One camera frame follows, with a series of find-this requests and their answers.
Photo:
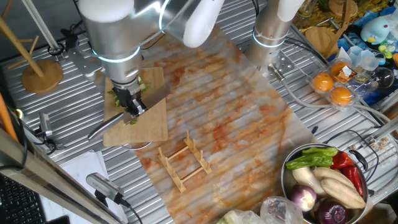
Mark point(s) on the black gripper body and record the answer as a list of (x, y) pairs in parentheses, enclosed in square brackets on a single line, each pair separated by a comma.
[(124, 91)]

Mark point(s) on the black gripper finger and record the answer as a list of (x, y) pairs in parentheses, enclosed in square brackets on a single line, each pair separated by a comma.
[(129, 108), (140, 107)]

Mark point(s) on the green chili pepper piece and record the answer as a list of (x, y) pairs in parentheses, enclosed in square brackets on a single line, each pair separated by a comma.
[(112, 92), (117, 102), (140, 80), (133, 122)]

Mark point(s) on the steel kitchen knife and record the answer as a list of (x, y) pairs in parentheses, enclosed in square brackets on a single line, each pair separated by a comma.
[(155, 96)]

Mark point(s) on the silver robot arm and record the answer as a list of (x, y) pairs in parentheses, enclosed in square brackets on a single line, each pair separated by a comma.
[(115, 34)]

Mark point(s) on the bamboo cutting board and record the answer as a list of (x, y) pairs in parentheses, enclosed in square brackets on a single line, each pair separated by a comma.
[(149, 130)]

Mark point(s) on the wooden dish rack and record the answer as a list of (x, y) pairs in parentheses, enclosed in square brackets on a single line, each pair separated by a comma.
[(174, 174)]

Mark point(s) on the white paper sheet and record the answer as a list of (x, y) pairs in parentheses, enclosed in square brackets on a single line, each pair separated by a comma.
[(77, 168)]

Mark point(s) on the wooden mug tree stand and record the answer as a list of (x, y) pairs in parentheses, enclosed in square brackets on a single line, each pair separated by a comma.
[(42, 76)]

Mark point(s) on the orange tube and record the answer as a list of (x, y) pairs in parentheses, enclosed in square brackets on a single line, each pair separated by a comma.
[(6, 119)]

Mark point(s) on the black keyboard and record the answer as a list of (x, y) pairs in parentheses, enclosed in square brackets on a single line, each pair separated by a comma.
[(18, 202)]

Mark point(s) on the plastic bag with cabbage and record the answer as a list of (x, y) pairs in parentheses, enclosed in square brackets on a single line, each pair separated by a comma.
[(239, 217)]

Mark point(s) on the stainless steel pot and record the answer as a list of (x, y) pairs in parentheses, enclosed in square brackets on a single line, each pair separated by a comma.
[(287, 180)]

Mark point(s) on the clear plastic bag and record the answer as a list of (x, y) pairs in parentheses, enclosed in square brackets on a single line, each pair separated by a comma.
[(280, 211)]

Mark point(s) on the small black clip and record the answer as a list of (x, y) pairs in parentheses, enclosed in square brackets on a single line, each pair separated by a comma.
[(314, 130)]

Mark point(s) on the long green pepper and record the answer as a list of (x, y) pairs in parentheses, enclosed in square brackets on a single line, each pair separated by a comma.
[(309, 161)]

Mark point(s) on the white radish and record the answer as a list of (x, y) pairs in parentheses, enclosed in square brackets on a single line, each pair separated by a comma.
[(306, 179)]

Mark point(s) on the short green pepper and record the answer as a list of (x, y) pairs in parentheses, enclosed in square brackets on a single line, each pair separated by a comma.
[(320, 151)]

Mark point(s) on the pale purple onion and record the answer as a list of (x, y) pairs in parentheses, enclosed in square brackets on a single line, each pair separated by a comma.
[(302, 197)]

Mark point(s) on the wooden stand with round base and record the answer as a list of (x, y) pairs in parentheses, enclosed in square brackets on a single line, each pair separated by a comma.
[(320, 39)]

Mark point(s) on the orange fruit with label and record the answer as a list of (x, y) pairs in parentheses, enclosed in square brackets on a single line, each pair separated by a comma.
[(337, 68)]

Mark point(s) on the beige sweet potato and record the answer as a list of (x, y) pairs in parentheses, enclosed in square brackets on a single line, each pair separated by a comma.
[(342, 194), (332, 175)]

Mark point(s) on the wide red pepper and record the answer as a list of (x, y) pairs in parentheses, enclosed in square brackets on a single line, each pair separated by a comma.
[(341, 160)]

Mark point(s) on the dark red onion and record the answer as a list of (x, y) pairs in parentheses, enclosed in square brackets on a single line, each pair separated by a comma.
[(331, 213)]

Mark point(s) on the clear plastic fruit container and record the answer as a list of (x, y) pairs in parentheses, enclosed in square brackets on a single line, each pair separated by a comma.
[(357, 82)]

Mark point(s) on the round wooden disc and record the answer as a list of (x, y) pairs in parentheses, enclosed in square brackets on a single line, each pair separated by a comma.
[(340, 7)]

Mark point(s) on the long red pepper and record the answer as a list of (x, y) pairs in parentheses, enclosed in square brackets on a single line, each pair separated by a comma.
[(354, 179)]

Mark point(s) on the clear plastic cup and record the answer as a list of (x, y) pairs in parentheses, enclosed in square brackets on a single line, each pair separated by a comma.
[(362, 57)]

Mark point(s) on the round glass bowl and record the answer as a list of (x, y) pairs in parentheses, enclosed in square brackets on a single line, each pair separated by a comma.
[(383, 77)]

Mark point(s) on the blue plush toy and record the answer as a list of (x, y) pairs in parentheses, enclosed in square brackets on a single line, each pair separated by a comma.
[(374, 31)]

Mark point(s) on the green yellow toy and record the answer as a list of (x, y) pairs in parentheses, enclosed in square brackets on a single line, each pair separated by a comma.
[(385, 51)]

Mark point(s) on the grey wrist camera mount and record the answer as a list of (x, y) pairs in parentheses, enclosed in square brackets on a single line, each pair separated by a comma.
[(82, 62)]

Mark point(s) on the small grey mounted camera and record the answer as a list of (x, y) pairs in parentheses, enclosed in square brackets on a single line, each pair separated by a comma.
[(45, 124)]

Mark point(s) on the aluminium frame beam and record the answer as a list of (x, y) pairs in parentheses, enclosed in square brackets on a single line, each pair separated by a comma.
[(46, 172)]

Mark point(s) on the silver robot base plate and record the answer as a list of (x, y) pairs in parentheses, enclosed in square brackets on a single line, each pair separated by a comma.
[(284, 63)]

